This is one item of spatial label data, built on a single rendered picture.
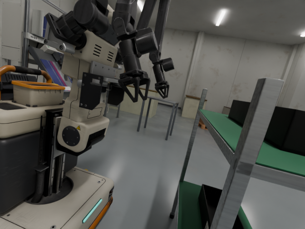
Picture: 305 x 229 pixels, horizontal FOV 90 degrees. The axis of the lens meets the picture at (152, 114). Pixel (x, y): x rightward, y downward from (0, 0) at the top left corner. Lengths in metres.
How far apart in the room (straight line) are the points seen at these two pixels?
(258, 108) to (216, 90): 9.45
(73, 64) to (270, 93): 0.78
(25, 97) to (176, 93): 8.94
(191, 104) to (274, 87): 6.44
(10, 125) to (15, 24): 2.16
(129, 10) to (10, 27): 2.52
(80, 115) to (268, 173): 0.73
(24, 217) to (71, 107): 0.61
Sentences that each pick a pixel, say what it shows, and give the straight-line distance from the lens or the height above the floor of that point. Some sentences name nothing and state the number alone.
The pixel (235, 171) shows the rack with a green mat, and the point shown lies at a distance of 0.35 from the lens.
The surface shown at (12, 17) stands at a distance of 3.00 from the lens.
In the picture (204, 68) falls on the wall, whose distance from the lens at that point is 9.74.
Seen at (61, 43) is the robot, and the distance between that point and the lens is 0.70.
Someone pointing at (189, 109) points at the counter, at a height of 0.36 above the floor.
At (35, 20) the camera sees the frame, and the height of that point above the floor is 1.58.
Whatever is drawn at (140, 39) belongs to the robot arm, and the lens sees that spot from 0.55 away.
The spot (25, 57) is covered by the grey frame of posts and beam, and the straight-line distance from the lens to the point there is 2.72.
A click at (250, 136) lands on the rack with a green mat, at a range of 0.33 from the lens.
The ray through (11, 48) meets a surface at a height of 1.15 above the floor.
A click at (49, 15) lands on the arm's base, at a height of 1.21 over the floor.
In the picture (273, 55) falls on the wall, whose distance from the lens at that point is 10.78.
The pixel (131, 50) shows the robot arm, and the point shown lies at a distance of 0.55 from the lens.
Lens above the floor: 1.05
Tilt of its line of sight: 11 degrees down
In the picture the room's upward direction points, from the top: 12 degrees clockwise
